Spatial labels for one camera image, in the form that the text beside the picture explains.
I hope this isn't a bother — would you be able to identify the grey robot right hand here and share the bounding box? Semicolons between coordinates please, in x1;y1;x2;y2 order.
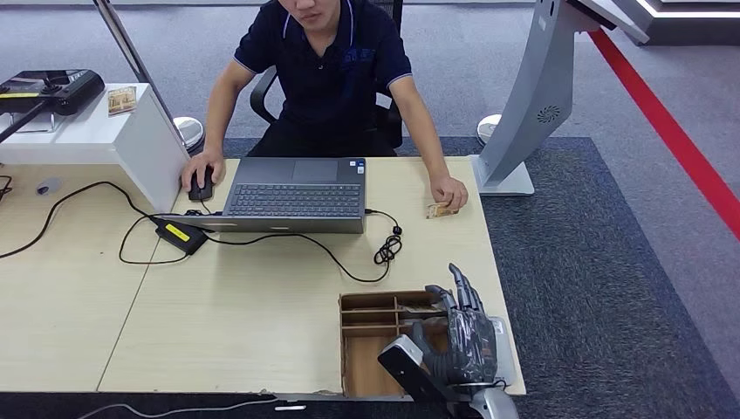
408;263;499;388

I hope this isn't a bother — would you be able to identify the person's left hand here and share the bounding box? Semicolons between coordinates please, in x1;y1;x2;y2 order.
429;173;469;214

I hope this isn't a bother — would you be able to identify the person's right hand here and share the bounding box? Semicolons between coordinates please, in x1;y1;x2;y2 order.
180;148;228;192

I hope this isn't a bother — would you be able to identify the black computer mouse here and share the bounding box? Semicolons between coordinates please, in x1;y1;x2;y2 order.
188;166;215;203

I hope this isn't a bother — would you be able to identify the pale room key card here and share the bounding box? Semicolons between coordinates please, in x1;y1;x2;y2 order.
400;301;443;316

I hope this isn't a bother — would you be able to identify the wooden organizer tray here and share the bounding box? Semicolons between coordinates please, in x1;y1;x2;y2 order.
339;290;463;401

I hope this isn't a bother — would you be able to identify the grey card reader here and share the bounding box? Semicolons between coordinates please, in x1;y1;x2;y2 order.
488;316;517;386

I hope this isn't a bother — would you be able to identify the brown printed card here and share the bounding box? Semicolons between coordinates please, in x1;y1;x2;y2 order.
106;85;138;117

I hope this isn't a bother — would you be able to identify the person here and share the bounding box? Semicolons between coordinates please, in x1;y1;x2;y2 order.
180;0;469;214

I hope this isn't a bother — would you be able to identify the white box stand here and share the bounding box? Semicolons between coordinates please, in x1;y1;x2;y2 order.
0;82;189;214

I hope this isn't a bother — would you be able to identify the chrome stanchion base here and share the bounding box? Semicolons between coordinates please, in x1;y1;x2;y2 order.
476;113;504;147

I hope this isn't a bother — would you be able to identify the black power adapter yellow label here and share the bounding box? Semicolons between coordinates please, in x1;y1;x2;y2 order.
154;218;208;256

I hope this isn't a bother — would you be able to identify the black office chair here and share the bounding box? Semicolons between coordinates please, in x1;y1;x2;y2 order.
250;0;406;150

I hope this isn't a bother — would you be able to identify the grey laptop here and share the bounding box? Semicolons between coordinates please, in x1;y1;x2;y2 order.
163;157;367;235

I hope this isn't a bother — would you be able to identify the grey kiosk stand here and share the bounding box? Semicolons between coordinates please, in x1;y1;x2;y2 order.
469;0;652;197

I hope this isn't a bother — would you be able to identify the black handheld terminal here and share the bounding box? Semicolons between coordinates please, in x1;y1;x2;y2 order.
0;68;106;117

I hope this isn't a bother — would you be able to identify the clear acrylic stand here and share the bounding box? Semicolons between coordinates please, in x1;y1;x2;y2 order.
16;111;59;134

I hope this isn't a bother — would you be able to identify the black bar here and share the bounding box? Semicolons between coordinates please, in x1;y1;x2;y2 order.
0;99;49;144

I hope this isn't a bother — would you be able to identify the red floor tape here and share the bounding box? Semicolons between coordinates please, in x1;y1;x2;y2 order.
588;27;740;241

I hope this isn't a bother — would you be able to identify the grey platform with light strip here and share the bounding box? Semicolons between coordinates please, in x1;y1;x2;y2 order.
611;0;740;46

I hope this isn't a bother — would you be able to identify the chrome stanchion post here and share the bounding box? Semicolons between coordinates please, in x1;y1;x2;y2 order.
92;0;207;153

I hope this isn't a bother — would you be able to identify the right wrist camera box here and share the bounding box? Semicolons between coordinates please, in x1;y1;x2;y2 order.
378;333;461;404

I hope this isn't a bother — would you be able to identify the black laptop charger cable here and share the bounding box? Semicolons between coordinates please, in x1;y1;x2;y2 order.
196;208;405;285

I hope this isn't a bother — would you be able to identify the black mains cable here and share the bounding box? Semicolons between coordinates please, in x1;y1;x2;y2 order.
0;181;192;266

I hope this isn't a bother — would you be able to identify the white cable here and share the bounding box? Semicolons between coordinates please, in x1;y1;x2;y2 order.
76;396;280;419

